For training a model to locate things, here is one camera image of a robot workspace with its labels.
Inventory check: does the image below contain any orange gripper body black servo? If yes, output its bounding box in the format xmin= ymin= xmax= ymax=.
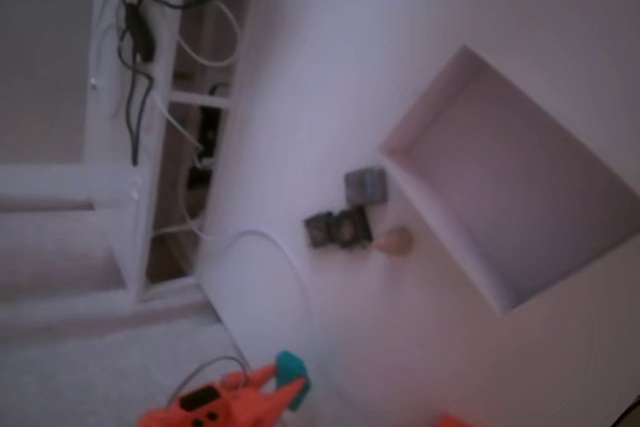
xmin=137 ymin=370 xmax=272 ymax=427

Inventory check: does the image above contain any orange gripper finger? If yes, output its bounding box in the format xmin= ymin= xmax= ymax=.
xmin=246 ymin=362 xmax=278 ymax=390
xmin=259 ymin=375 xmax=307 ymax=427

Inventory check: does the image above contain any green cube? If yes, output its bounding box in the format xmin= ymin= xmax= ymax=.
xmin=273 ymin=349 xmax=312 ymax=412

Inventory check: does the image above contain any white cardboard box bin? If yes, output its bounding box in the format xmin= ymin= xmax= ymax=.
xmin=378 ymin=44 xmax=640 ymax=318

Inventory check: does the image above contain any black box clear lid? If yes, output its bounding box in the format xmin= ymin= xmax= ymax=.
xmin=327 ymin=205 xmax=375 ymax=253
xmin=303 ymin=213 xmax=334 ymax=250

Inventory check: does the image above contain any small beige bear figurine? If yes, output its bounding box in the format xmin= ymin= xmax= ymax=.
xmin=374 ymin=225 xmax=415 ymax=257

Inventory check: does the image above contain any small silver tin case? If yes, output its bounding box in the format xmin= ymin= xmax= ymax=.
xmin=343 ymin=166 xmax=390 ymax=206

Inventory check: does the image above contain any white shelf rack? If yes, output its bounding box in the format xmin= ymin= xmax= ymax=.
xmin=84 ymin=0 xmax=261 ymax=303

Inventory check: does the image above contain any thin robot servo wire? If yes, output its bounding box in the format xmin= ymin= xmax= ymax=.
xmin=167 ymin=355 xmax=250 ymax=406

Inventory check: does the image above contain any long white cable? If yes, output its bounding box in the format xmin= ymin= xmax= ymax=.
xmin=218 ymin=229 xmax=316 ymax=348

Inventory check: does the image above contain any short white cable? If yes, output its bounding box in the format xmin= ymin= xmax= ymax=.
xmin=149 ymin=181 xmax=217 ymax=241

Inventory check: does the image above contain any straight white cable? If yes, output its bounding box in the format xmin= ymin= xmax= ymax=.
xmin=149 ymin=91 xmax=206 ymax=156

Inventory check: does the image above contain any looped white cable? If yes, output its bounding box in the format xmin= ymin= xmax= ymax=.
xmin=144 ymin=0 xmax=241 ymax=68

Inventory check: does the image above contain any black cable with inline box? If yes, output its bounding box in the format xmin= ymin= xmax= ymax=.
xmin=116 ymin=0 xmax=157 ymax=168

